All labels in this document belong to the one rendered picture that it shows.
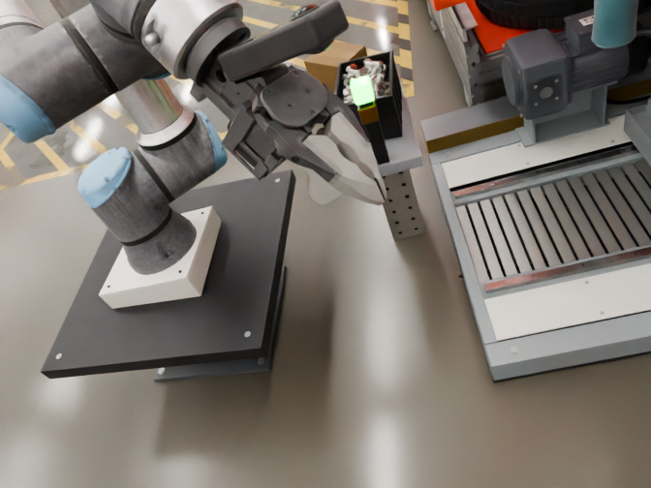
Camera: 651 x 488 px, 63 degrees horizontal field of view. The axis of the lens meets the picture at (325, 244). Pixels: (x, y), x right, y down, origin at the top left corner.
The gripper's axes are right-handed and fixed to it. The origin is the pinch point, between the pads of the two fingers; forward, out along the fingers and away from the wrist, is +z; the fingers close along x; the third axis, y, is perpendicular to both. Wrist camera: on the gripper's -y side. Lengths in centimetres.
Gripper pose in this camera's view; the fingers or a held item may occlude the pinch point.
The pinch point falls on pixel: (378, 188)
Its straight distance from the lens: 49.5
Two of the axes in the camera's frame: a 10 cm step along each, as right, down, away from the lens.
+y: -4.6, 4.1, 7.9
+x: -5.3, 5.8, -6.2
